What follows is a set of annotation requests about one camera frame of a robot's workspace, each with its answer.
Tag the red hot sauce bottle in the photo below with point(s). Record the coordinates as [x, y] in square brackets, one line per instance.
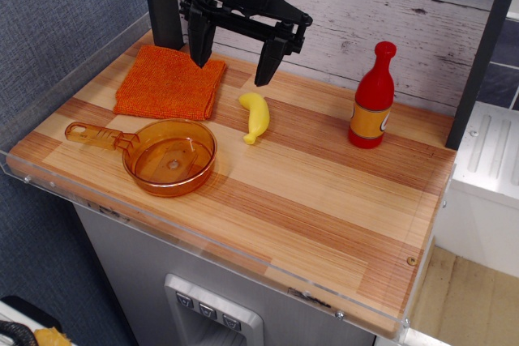
[373, 100]

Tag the dark left vertical post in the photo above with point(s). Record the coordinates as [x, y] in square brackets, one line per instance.
[166, 23]

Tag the grey toy fridge cabinet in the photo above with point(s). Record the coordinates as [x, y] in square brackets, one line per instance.
[137, 263]

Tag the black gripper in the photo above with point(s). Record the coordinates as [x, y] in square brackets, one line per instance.
[278, 24]

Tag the orange folded cloth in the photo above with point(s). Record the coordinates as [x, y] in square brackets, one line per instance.
[165, 83]

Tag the yellow toy banana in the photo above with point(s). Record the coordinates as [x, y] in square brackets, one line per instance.
[259, 115]

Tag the white toy sink unit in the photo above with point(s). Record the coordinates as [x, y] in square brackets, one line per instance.
[478, 219]

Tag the silver dispenser panel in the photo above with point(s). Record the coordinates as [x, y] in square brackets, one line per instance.
[206, 318]

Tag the orange transparent pan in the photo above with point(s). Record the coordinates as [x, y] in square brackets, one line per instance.
[167, 158]

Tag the yellow object at corner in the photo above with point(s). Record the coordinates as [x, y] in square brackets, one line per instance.
[51, 337]

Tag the clear acrylic table guard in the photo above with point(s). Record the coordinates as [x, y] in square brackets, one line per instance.
[303, 211]

